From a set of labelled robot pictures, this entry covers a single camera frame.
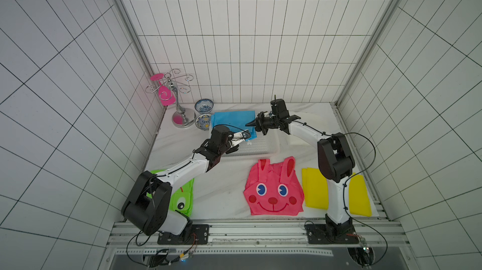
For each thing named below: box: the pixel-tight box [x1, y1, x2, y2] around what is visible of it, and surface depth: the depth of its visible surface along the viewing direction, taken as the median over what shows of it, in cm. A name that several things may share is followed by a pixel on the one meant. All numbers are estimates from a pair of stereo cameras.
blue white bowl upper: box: [194, 98, 215, 114], surface depth 119 cm
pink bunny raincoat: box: [243, 156, 305, 216], surface depth 85 cm
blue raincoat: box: [210, 110, 258, 141], surface depth 97 cm
